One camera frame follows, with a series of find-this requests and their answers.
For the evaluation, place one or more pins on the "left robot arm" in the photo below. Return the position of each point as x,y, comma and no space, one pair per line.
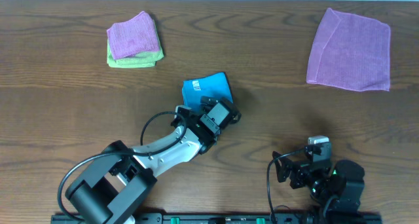
110,186

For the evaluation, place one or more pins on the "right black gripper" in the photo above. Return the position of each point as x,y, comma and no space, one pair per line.
293,171

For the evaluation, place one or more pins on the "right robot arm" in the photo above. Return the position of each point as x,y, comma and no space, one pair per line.
337,188

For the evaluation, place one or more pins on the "large purple cloth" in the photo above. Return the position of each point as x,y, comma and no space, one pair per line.
350,52

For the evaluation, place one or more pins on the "folded purple cloth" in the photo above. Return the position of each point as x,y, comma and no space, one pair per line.
132,37

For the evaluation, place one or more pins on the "folded green cloth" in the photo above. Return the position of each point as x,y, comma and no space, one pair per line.
140,60

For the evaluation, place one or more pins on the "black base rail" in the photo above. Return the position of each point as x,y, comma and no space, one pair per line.
287,218

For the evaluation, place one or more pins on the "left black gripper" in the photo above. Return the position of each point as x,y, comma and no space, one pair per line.
207,100

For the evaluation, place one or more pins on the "blue microfiber cloth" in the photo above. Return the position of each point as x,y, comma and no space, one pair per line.
215,86

